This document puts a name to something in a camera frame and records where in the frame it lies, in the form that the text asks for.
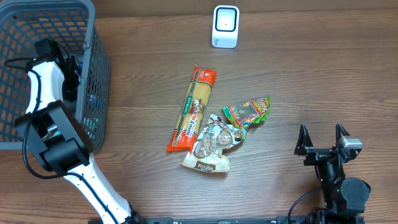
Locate grey plastic basket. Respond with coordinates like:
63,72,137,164
1,0,111,151

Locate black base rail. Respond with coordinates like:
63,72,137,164
88,216,366,224

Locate green candy bag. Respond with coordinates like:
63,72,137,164
222,96,271,131

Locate orange pasta packet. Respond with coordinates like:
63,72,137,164
166,65,217,152

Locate white brown cookie bag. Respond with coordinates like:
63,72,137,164
181,114,246,172

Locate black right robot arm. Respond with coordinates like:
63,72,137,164
294,123,371,223

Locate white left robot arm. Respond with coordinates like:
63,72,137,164
14,39,142,223

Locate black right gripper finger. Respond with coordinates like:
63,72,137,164
335,123,350,146
294,123,313,156

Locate blue packet in basket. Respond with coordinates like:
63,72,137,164
77,62,101,110

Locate white barcode scanner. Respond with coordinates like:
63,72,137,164
211,5,240,49

